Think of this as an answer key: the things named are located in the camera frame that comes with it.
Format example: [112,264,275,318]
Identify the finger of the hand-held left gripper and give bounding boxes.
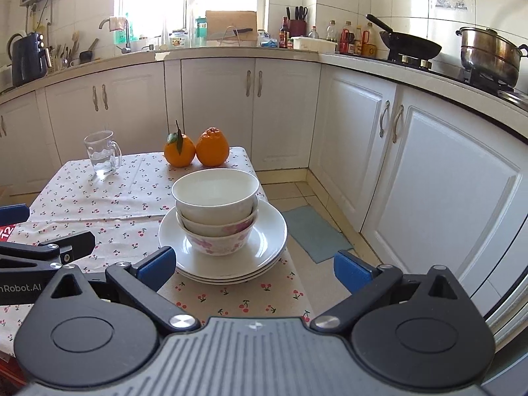
[0,204,30,226]
[0,230,96,267]

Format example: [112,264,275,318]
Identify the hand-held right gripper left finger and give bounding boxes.
[45,246,204,336]

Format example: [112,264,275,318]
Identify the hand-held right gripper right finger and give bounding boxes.
[310,249,469,334]

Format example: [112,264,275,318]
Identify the white bowl pink floral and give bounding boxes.
[178,216,257,257]
[176,206,260,239]

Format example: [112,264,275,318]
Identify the white floral plate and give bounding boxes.
[173,256,285,280]
[177,262,281,285]

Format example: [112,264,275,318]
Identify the white plate with brown stain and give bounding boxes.
[159,200,288,275]

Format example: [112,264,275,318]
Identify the plain white bowl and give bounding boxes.
[172,169,260,220]

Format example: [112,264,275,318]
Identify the cherry print tablecloth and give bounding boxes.
[0,146,315,357]

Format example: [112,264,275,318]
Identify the grey green floor mat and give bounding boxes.
[282,205,354,265]

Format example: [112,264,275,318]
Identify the clear glass mug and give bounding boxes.
[83,130,123,181]

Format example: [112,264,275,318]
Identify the orange with green leaf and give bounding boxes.
[164,120,196,168]

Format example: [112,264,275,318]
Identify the bumpy orange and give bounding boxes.
[195,127,229,168]

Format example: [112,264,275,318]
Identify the silver white appliance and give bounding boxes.
[480,262,528,396]

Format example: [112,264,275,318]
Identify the kitchen utensils in holder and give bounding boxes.
[49,31,81,71]

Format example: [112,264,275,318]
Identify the small black pot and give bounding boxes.
[79,38,100,64]

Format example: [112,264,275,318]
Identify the metal sink faucet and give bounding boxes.
[98,16,133,54]

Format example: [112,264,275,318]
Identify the green dish soap bottle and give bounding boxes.
[112,13,132,44]

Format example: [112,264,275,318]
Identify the beige kitchen countertop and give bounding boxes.
[0,43,528,149]

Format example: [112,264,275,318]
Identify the gas stove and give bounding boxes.
[388,53,528,112]

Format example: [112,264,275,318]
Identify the yellow oil bottle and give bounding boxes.
[362,22,379,57]

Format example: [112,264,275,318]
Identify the red sauce bottle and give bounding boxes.
[339,20,356,55]

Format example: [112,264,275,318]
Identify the white rectangular tray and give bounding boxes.
[291,36,338,54]

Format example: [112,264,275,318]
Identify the floral lidded jar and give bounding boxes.
[169,29,190,49]

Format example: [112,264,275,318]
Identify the black wok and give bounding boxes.
[365,14,442,62]

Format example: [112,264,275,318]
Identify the dark red knife block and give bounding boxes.
[286,6,309,38]

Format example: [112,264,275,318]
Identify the stainless steel pot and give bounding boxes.
[456,27,528,87]

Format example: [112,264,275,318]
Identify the wooden cutting board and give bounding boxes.
[205,10,257,47]

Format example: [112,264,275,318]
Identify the black handled kitchen knife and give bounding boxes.
[218,26,253,46]

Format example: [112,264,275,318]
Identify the kitchenware wall sticker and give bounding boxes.
[431,0,474,11]

